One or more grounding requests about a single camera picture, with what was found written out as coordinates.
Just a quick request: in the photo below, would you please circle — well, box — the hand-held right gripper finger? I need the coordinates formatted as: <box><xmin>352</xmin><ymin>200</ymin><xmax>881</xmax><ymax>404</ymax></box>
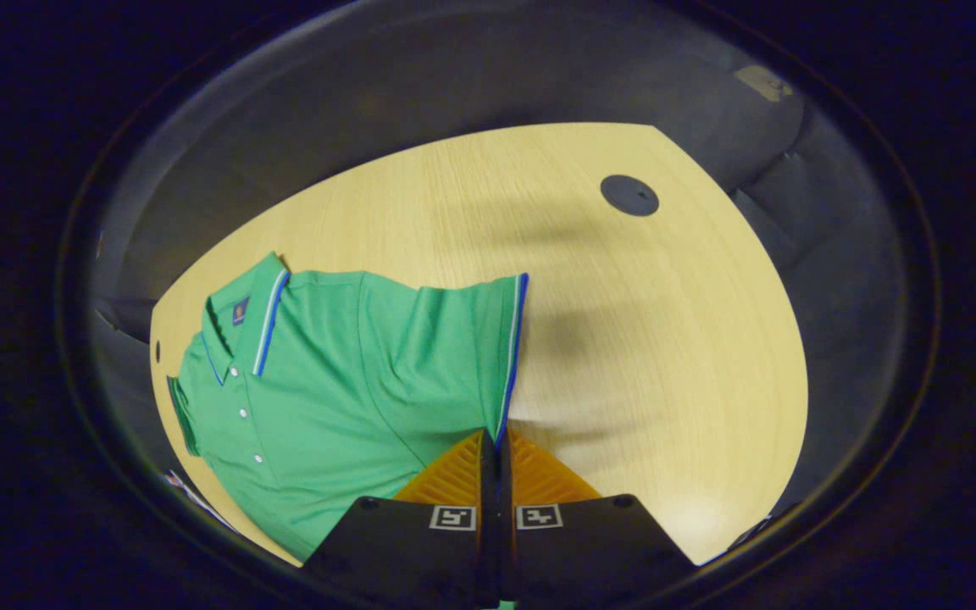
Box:
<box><xmin>498</xmin><ymin>426</ymin><xmax>698</xmax><ymax>609</ymax></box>
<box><xmin>302</xmin><ymin>428</ymin><xmax>499</xmax><ymax>610</ymax></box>

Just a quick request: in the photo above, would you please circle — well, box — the green T-shirt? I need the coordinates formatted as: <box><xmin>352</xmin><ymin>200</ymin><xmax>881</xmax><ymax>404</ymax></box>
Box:
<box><xmin>168</xmin><ymin>252</ymin><xmax>530</xmax><ymax>562</ymax></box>

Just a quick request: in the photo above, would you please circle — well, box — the white printed object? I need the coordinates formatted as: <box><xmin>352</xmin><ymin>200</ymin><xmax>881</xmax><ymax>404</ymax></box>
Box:
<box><xmin>164</xmin><ymin>469</ymin><xmax>239</xmax><ymax>533</ymax></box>

